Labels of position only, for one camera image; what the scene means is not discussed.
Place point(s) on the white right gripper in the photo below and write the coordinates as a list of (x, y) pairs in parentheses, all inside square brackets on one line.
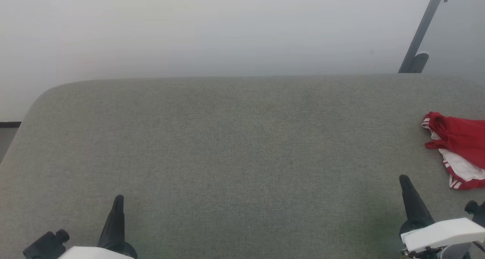
[(443, 234)]

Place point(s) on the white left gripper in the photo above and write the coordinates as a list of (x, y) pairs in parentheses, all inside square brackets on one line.
[(91, 253)]

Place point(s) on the red garment with white stripes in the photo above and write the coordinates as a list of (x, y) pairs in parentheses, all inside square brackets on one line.
[(460, 137)]

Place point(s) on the black baseboard strip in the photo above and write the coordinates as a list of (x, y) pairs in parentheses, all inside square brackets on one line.
[(9, 124)]

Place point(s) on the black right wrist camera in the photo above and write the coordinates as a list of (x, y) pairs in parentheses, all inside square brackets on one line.
[(478, 213)]

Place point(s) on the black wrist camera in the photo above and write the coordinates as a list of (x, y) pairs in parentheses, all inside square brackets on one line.
[(45, 245), (478, 213)]

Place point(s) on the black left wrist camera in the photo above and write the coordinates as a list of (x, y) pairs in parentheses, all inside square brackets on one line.
[(45, 245)]

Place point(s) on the grey metal post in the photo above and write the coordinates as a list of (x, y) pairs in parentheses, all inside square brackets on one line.
[(420, 39)]

